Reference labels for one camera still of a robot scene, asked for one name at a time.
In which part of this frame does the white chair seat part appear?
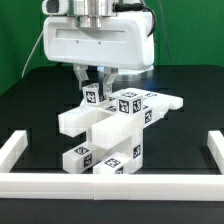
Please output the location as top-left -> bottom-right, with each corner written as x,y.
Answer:
93,131 -> 143,167

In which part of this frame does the white fence wall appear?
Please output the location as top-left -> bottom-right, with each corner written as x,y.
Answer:
0,173 -> 224,201
207,130 -> 224,175

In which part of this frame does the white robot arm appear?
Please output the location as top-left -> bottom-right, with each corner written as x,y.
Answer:
42,0 -> 156,94

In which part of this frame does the white right fence wall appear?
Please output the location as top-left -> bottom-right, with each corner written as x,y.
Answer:
207,130 -> 224,175

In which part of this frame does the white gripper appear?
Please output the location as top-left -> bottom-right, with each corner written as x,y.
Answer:
43,12 -> 154,95

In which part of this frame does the white front fence wall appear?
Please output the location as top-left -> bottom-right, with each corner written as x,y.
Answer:
0,173 -> 224,201

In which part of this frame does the white cable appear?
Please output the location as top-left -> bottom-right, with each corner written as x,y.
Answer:
21,33 -> 44,78

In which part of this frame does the white chair back part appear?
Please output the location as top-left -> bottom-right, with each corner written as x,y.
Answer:
58,88 -> 183,150

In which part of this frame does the white bar part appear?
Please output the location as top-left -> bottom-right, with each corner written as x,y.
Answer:
0,130 -> 28,173

